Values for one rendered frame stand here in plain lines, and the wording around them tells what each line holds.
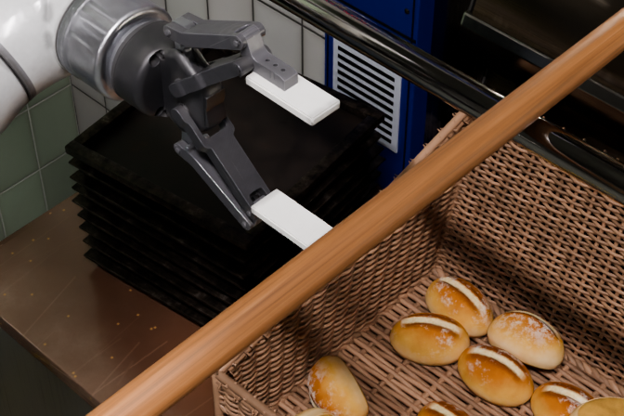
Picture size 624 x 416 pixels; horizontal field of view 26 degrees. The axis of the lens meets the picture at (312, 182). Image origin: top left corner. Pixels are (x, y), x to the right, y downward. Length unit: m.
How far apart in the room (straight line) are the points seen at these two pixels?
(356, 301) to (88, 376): 0.34
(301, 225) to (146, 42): 0.19
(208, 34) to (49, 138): 1.58
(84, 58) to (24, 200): 1.51
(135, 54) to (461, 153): 0.28
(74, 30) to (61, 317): 0.70
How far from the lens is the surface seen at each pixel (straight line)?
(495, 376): 1.63
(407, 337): 1.66
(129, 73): 1.11
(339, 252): 0.97
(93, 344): 1.74
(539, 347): 1.66
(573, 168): 1.11
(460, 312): 1.69
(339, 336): 1.67
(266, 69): 1.00
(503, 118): 1.08
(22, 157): 2.57
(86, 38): 1.13
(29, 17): 1.16
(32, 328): 1.77
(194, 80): 1.06
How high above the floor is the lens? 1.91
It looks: 44 degrees down
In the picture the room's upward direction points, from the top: straight up
